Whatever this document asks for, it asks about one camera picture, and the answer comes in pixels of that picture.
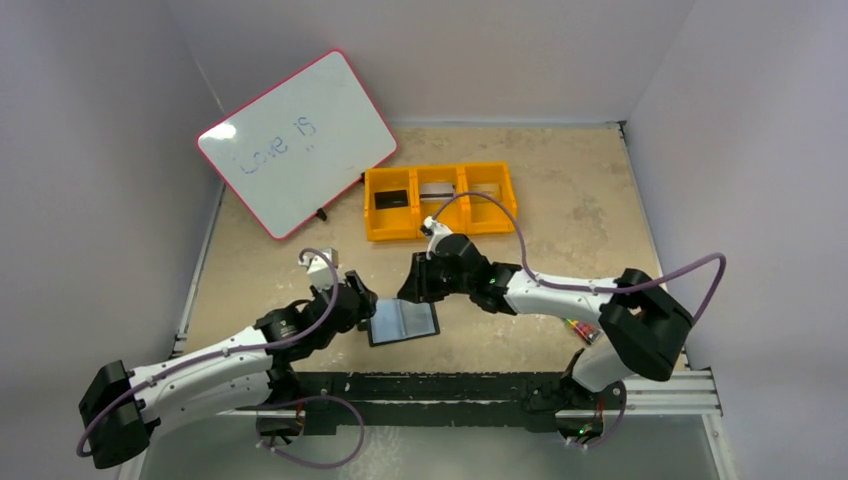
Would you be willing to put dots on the aluminium frame rail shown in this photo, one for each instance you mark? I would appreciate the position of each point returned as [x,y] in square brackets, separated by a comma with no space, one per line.
[685,393]

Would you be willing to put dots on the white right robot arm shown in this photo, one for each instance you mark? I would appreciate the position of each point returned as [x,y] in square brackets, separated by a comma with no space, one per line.
[645,327]

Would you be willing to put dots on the silver card in tray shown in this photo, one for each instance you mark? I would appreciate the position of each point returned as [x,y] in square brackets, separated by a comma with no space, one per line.
[436,192]

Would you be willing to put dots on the black leather card holder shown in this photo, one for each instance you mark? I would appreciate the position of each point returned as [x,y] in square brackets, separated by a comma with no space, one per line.
[397,321]

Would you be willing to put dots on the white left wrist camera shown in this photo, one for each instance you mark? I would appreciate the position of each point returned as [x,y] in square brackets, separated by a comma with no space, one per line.
[321,266]

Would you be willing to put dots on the beige card in tray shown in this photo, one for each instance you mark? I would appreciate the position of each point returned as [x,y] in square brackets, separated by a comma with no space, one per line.
[488,188]

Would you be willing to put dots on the pink framed whiteboard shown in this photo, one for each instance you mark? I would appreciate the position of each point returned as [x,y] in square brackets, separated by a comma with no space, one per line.
[295,148]

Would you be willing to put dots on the pack of coloured markers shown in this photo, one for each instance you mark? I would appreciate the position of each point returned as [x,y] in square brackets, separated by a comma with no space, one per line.
[587,333]

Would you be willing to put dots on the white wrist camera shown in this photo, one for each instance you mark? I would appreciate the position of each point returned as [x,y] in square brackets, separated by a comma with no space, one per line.
[434,231]
[321,266]

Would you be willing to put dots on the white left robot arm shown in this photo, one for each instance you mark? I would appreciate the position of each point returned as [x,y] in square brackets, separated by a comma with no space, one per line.
[122,408]

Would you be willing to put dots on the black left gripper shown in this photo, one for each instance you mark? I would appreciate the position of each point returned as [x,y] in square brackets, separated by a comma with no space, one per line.
[367,306]

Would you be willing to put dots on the black card in tray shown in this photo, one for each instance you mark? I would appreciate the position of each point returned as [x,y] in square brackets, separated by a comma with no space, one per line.
[390,199]

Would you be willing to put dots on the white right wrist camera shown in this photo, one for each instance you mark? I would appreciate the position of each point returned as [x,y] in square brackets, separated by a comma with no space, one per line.
[434,231]

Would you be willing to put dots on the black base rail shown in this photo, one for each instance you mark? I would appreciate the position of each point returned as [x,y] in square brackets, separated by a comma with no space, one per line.
[537,402]

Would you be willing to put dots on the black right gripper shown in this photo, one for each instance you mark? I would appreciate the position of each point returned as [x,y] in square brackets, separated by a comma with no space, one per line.
[419,279]

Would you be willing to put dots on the yellow three-compartment tray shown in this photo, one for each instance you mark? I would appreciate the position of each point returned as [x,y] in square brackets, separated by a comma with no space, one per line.
[469,198]

